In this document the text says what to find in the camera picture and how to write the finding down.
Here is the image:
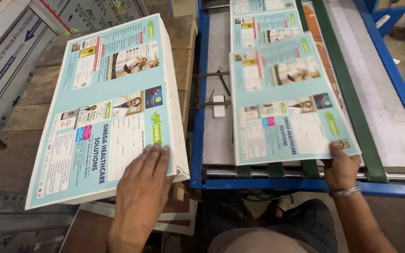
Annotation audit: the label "small white plastic block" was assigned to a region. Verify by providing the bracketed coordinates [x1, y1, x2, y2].
[213, 95, 226, 118]

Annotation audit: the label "person's beige shirt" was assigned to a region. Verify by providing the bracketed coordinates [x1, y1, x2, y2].
[208, 227, 319, 253]

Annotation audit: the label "person's dark shorts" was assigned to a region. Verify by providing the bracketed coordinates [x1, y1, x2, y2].
[202, 198, 338, 253]

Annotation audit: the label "blue conveyor machine frame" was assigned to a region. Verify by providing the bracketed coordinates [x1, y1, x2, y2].
[189, 0, 405, 197]

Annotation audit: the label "blue machine cabinet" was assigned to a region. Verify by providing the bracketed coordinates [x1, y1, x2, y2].
[353, 0, 405, 37]

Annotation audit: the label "silver wrist bangle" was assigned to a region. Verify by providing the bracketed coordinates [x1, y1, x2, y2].
[330, 186, 362, 198]

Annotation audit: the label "wooden work table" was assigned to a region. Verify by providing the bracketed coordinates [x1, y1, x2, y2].
[0, 15, 198, 202]

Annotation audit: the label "person's sandalled foot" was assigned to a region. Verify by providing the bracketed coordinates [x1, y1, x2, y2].
[276, 194, 295, 219]

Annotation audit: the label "single printed light-blue leaflet sheet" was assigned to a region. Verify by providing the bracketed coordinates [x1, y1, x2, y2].
[230, 9, 305, 53]
[232, 0, 298, 16]
[229, 32, 362, 166]

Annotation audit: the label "film-covered aluminium panels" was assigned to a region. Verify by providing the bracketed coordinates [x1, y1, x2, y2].
[0, 0, 147, 159]

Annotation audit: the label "person's right hand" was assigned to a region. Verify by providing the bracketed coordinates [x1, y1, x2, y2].
[323, 142, 363, 193]

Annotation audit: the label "grey metal machine plate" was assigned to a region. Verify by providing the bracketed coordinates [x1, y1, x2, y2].
[202, 12, 236, 166]

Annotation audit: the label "wide green conveyor belt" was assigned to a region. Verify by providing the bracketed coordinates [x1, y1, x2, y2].
[311, 0, 388, 184]

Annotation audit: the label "person's left hand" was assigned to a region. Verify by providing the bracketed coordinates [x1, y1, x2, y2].
[116, 142, 176, 231]

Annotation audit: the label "stack of printed light-blue sheets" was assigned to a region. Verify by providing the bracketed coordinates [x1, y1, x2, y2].
[25, 13, 191, 211]

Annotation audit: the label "yellow-green hanging tassel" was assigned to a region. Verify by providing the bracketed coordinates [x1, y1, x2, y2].
[110, 0, 126, 15]

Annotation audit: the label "white boards under table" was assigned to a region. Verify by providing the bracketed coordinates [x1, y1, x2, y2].
[79, 199, 198, 236]

